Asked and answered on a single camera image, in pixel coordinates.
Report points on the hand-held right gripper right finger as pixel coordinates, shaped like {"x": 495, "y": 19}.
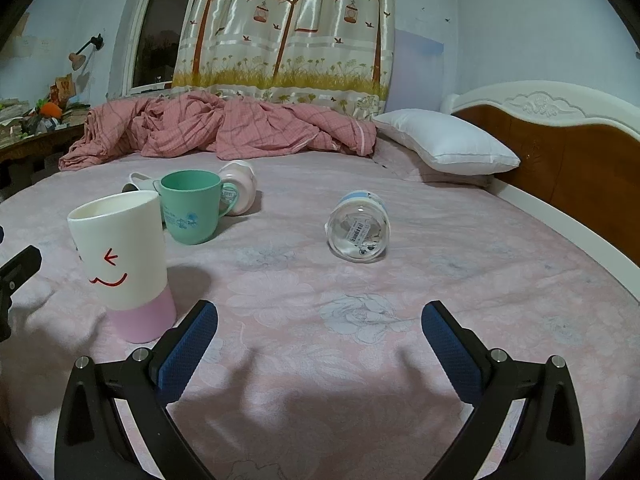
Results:
{"x": 452, "y": 355}

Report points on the clear glass cup blue label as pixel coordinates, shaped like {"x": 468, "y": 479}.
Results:
{"x": 357, "y": 230}

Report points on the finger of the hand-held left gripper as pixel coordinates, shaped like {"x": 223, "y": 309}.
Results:
{"x": 22, "y": 262}

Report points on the bed with pink floral sheet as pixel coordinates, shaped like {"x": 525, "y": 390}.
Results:
{"x": 320, "y": 320}

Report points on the small white cup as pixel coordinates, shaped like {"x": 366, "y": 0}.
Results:
{"x": 142, "y": 181}

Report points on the pink pillow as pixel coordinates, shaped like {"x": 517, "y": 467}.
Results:
{"x": 415, "y": 172}

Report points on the pink checked blanket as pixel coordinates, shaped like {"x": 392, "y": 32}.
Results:
{"x": 200, "y": 127}

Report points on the wall lamp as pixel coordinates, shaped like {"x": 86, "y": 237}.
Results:
{"x": 77, "y": 59}

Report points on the white frame window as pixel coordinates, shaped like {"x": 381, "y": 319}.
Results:
{"x": 155, "y": 35}

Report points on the green plastic mug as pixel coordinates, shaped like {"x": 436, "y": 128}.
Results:
{"x": 192, "y": 210}

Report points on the orange toy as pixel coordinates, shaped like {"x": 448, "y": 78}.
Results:
{"x": 50, "y": 109}

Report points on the cluttered wooden desk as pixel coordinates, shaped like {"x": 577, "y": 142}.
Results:
{"x": 30, "y": 135}

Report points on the white pillow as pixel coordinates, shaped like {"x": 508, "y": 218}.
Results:
{"x": 450, "y": 142}

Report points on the white pink smiley cup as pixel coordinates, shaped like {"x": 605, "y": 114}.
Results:
{"x": 125, "y": 255}

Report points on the white wooden bed headboard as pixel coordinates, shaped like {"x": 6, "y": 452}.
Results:
{"x": 570, "y": 155}

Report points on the tree print curtain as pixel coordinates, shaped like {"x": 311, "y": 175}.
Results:
{"x": 290, "y": 25}

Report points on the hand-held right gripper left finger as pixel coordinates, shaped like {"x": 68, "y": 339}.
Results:
{"x": 187, "y": 350}

